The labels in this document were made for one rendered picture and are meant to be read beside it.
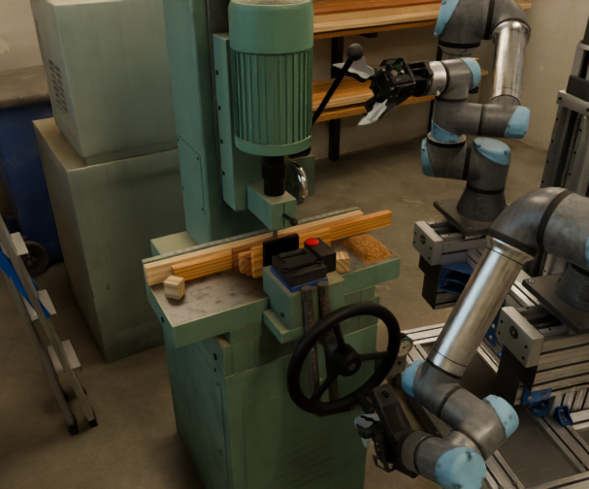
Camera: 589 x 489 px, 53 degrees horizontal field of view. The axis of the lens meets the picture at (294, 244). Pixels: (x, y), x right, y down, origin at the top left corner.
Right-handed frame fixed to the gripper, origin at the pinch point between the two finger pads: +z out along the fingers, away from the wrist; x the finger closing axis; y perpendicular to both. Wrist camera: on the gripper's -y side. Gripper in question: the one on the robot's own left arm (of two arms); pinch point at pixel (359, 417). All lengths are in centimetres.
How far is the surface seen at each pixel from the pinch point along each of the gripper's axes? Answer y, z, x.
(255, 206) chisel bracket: -51, 21, -4
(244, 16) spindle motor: -87, -8, -8
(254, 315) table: -26.6, 11.9, -13.9
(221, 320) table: -27.9, 11.1, -21.9
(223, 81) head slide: -80, 13, -7
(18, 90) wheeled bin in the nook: -130, 173, -41
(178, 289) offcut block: -36.7, 16.4, -28.4
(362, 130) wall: -98, 273, 197
